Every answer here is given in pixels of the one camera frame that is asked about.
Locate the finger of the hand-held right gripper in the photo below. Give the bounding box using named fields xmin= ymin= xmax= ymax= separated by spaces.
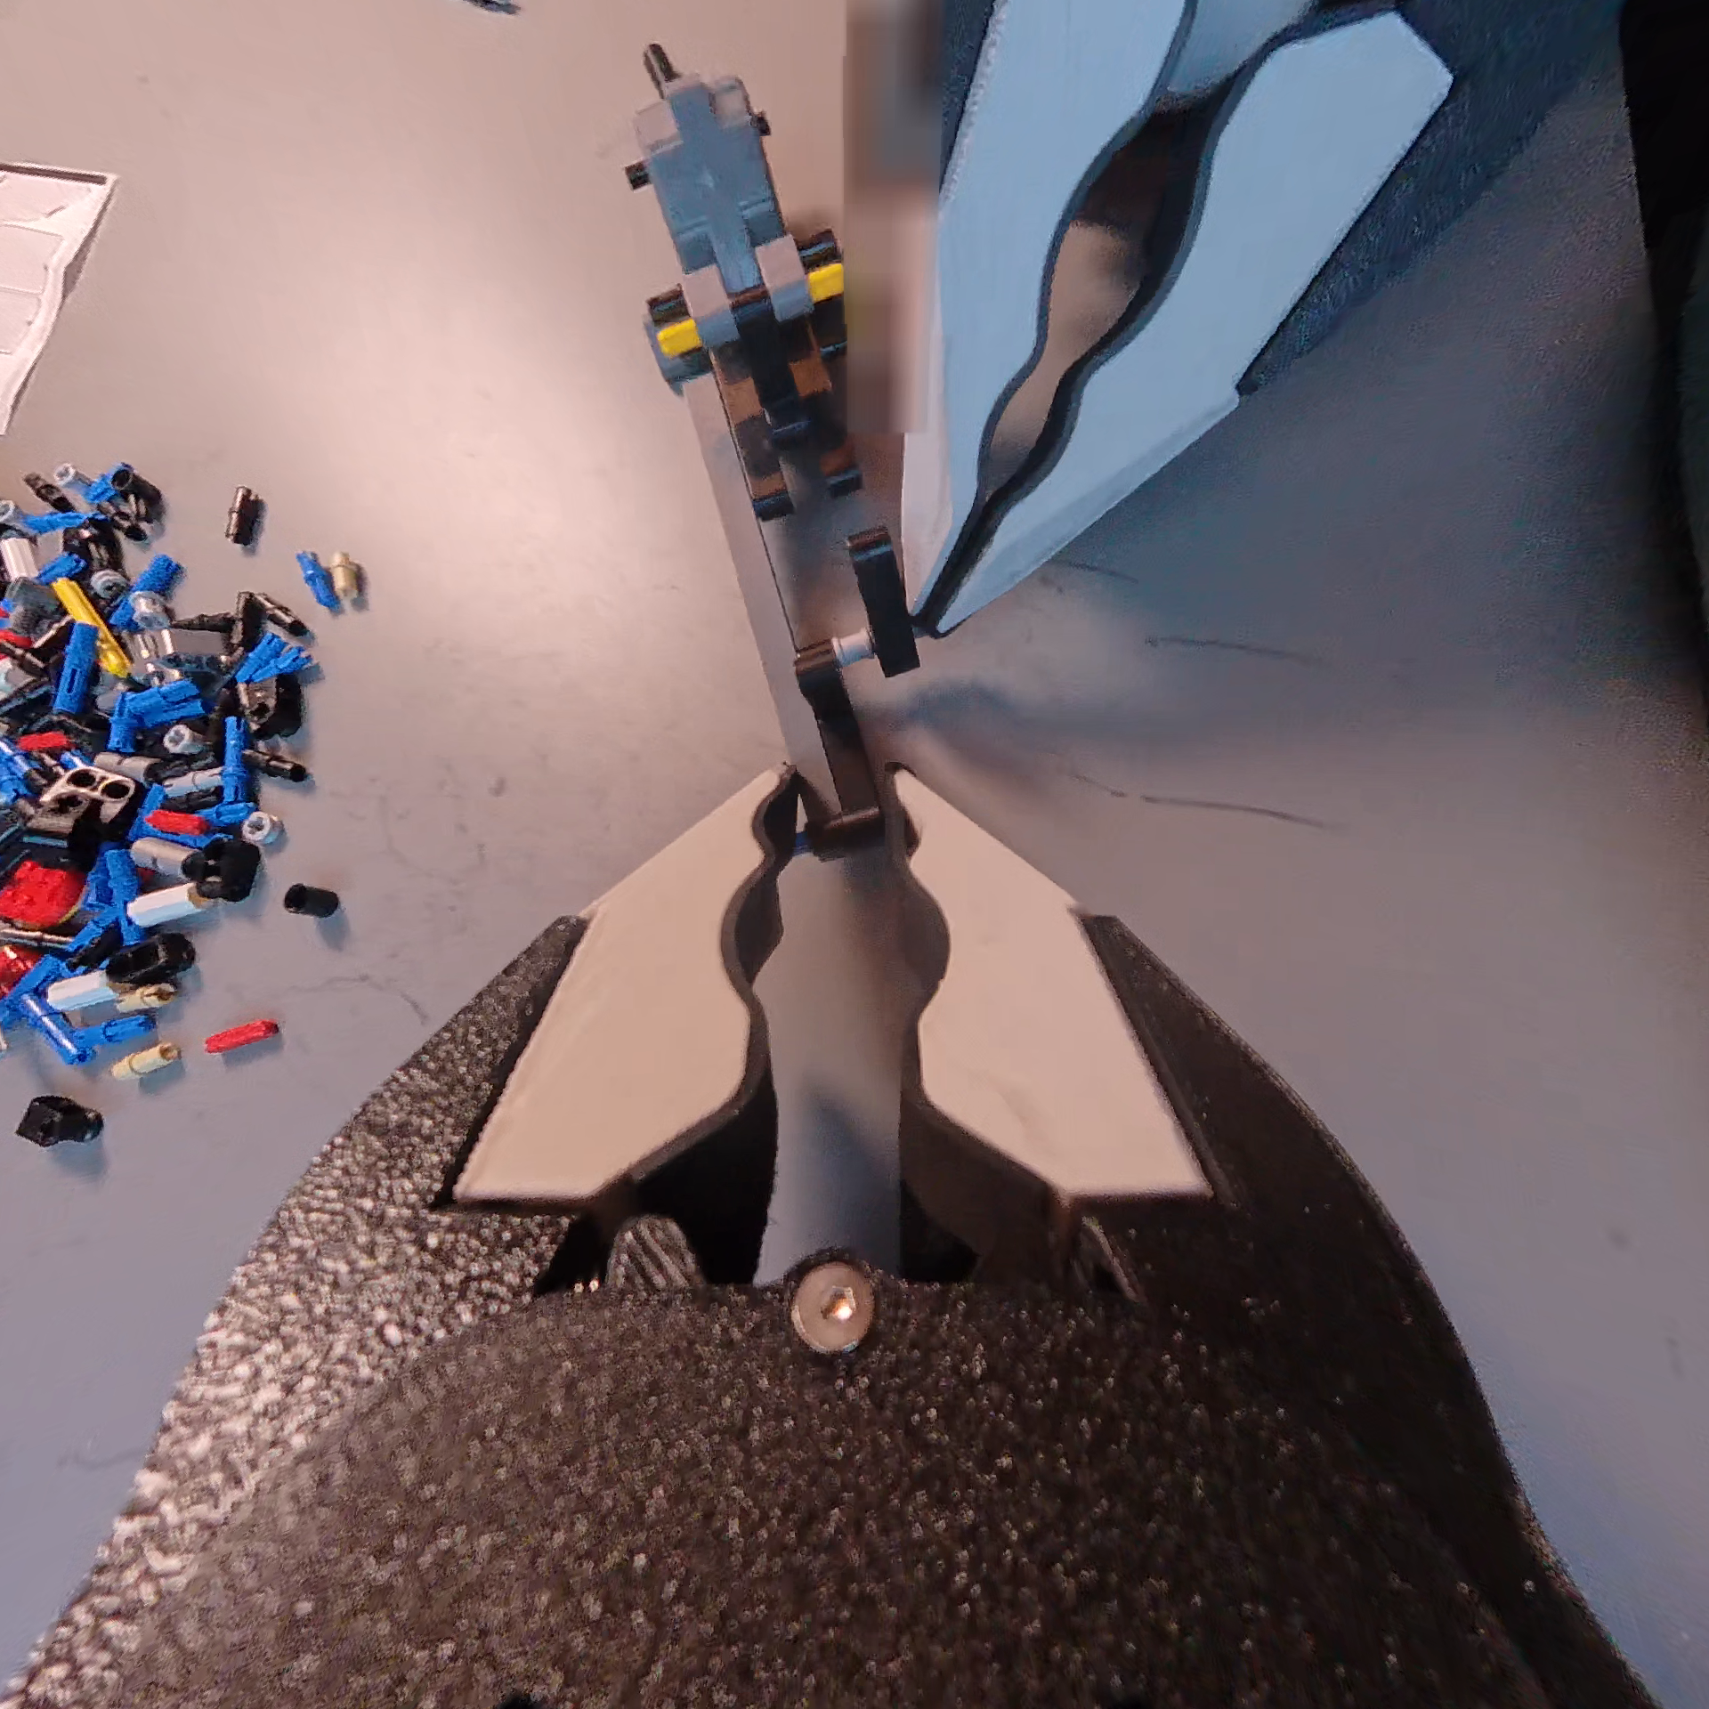
xmin=900 ymin=0 xmax=1191 ymax=630
xmin=915 ymin=9 xmax=1460 ymax=637

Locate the pile of small building pieces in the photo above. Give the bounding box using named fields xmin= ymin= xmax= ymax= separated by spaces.
xmin=0 ymin=459 xmax=322 ymax=1079

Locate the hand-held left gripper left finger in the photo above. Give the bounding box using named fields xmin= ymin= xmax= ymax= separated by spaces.
xmin=454 ymin=771 xmax=803 ymax=1217

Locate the yellow axle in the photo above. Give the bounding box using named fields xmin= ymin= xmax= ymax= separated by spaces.
xmin=55 ymin=576 xmax=130 ymax=682

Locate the grey and black brick chassis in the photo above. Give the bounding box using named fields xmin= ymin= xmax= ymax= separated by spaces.
xmin=630 ymin=41 xmax=928 ymax=857

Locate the grey desk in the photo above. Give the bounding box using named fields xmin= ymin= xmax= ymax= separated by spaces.
xmin=0 ymin=0 xmax=1709 ymax=1709

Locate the white sticker sheet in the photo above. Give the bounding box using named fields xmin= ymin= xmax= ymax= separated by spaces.
xmin=0 ymin=166 xmax=123 ymax=443

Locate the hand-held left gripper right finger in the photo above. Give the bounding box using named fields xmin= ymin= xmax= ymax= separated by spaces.
xmin=889 ymin=771 xmax=1219 ymax=1210

